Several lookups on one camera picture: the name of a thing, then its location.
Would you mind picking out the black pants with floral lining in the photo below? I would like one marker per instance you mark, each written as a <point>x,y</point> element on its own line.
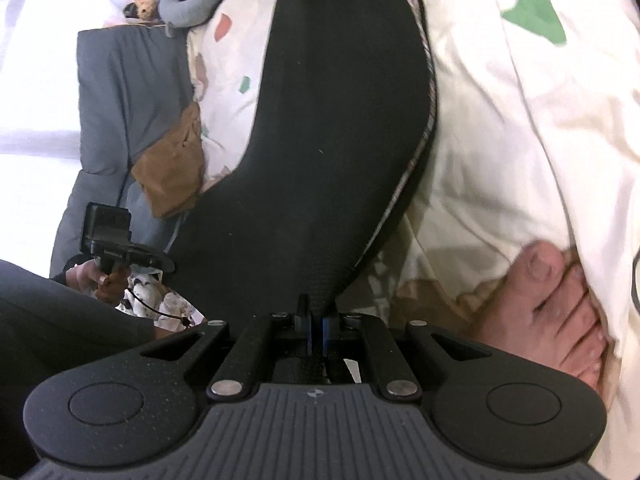
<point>325,160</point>

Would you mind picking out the white curtain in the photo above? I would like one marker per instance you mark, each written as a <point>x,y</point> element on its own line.
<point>35,85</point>

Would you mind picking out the white bear printed blanket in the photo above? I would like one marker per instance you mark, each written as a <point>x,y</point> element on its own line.
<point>500,135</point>

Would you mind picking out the person's bare foot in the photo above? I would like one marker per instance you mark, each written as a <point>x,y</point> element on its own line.
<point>525,320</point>

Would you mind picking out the person's left hand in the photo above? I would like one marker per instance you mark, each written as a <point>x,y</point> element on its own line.
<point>90,280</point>

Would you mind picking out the blue-grey garment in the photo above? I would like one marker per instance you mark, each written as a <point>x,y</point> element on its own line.
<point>150,232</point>

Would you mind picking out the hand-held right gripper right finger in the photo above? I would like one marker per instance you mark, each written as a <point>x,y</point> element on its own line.
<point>325,335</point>

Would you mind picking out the grey cloth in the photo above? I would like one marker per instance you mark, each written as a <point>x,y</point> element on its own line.
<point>115,110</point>

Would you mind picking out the small brown plush toy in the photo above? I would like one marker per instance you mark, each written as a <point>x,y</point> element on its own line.
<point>146,7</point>

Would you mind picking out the brown garment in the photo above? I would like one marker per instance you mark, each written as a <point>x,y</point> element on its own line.
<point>170,175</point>

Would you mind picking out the black and white spotted cloth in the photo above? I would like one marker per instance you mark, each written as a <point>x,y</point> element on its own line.
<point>170,305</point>

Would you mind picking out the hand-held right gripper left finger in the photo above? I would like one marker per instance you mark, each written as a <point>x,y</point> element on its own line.
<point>310,335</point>

